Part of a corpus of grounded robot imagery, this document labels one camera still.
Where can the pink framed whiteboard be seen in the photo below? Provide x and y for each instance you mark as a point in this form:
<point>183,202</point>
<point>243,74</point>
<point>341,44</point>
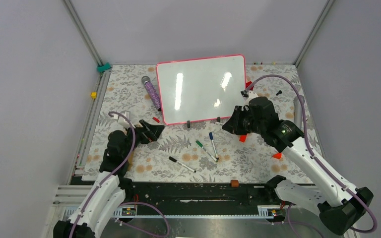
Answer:
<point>194,90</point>

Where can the yellow small cube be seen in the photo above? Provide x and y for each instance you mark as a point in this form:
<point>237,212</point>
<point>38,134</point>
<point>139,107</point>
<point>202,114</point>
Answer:
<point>94,95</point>

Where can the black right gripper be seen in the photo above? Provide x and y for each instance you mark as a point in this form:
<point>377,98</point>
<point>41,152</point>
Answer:
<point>233,125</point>

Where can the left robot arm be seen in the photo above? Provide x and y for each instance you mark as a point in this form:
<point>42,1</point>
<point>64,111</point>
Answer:
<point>110,188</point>

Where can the small orange red block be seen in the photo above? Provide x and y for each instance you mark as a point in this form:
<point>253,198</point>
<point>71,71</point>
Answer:
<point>243,138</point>

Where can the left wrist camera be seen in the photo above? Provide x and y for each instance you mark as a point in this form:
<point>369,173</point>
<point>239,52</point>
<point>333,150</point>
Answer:
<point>123,119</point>

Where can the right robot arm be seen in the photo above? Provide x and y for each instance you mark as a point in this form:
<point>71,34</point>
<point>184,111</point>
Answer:
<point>338,203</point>

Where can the green capped marker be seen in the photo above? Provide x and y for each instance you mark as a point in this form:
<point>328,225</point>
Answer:
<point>206,151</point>

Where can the blue capped marker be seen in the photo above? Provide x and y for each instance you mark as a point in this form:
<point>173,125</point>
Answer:
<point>213,145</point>

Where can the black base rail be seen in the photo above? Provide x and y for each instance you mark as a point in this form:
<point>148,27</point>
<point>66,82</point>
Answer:
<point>202,199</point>

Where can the brown small cube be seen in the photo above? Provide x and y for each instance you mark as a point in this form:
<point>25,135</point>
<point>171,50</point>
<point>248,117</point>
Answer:
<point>234,183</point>

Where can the purple glitter microphone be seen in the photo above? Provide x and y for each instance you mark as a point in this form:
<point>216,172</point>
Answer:
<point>151,92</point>

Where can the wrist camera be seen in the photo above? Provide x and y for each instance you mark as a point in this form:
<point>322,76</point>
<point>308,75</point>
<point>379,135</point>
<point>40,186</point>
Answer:
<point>248,96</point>
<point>123,119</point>

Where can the red triangular block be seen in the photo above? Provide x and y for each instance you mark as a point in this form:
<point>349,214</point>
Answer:
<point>277,156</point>

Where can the red marker cap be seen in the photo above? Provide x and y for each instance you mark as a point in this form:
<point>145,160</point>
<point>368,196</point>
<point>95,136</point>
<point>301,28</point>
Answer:
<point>156,119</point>

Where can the silver microphone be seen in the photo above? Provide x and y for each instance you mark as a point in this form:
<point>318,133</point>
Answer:
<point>298,118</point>

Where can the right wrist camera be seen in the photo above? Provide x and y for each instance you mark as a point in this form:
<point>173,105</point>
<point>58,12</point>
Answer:
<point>248,96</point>

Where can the red rectangular block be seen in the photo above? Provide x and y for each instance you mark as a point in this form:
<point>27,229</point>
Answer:
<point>248,84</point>

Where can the black capped marker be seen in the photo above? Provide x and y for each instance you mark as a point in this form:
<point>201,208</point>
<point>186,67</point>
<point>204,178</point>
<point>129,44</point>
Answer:
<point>182,164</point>

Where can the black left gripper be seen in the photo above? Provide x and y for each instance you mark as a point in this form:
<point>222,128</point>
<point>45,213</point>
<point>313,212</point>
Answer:
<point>148,132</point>

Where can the teal corner clamp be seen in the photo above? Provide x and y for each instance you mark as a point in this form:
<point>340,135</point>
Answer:
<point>104,67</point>

